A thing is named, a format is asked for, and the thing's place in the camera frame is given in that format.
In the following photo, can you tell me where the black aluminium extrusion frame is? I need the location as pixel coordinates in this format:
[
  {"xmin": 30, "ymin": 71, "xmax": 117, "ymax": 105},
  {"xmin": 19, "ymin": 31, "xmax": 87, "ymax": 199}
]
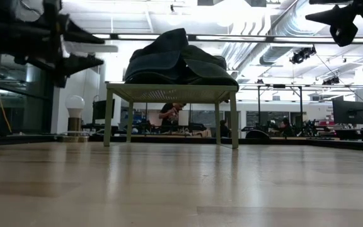
[{"xmin": 0, "ymin": 132, "xmax": 363, "ymax": 154}]

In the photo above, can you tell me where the green perforated metal shelf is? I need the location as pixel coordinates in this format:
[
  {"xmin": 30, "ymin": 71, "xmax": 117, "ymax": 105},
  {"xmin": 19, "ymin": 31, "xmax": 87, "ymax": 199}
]
[{"xmin": 105, "ymin": 83, "xmax": 239, "ymax": 150}]

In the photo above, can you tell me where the long LED light bar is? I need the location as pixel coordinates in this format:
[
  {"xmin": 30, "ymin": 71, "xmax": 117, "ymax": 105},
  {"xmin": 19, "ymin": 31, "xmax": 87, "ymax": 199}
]
[{"xmin": 91, "ymin": 32, "xmax": 363, "ymax": 45}]

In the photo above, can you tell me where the white bulb table lamp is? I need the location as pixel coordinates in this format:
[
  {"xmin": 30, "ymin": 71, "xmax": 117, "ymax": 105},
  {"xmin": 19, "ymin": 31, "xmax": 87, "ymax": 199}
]
[{"xmin": 57, "ymin": 95, "xmax": 89, "ymax": 143}]

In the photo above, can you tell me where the yellow hanging cable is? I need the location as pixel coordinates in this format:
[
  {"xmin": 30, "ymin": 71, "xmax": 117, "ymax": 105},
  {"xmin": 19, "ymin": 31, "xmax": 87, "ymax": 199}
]
[{"xmin": 0, "ymin": 54, "xmax": 13, "ymax": 134}]

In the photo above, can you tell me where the black computer monitor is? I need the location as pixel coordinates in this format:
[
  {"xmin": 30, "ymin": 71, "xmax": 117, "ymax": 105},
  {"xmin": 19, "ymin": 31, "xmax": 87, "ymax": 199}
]
[
  {"xmin": 92, "ymin": 98, "xmax": 116, "ymax": 121},
  {"xmin": 331, "ymin": 98, "xmax": 363, "ymax": 125}
]

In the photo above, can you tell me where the black background desk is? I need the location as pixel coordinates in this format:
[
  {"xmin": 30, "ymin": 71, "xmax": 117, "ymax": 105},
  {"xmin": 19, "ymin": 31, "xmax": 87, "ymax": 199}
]
[{"xmin": 307, "ymin": 127, "xmax": 363, "ymax": 143}]

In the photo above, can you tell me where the person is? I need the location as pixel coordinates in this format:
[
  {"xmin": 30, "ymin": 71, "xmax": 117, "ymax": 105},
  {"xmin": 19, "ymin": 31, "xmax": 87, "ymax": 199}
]
[
  {"xmin": 158, "ymin": 102, "xmax": 188, "ymax": 134},
  {"xmin": 219, "ymin": 119, "xmax": 232, "ymax": 138},
  {"xmin": 280, "ymin": 117, "xmax": 293, "ymax": 137}
]

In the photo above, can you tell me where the black ceiling spotlight cluster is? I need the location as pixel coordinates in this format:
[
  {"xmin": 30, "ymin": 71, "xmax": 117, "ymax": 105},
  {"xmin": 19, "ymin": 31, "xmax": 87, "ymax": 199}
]
[{"xmin": 289, "ymin": 45, "xmax": 317, "ymax": 66}]

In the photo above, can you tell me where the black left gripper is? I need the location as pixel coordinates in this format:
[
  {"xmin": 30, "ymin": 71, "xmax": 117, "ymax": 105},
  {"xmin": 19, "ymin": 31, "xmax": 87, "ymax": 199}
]
[{"xmin": 42, "ymin": 0, "xmax": 106, "ymax": 90}]

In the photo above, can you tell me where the silver ceiling air duct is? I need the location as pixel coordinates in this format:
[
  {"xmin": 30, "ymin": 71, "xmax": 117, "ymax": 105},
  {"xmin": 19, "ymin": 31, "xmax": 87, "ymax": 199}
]
[{"xmin": 216, "ymin": 6, "xmax": 327, "ymax": 75}]

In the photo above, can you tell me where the black metal rack frame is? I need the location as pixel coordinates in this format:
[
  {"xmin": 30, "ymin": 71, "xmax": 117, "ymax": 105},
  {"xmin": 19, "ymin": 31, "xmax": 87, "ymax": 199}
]
[{"xmin": 256, "ymin": 84, "xmax": 304, "ymax": 133}]

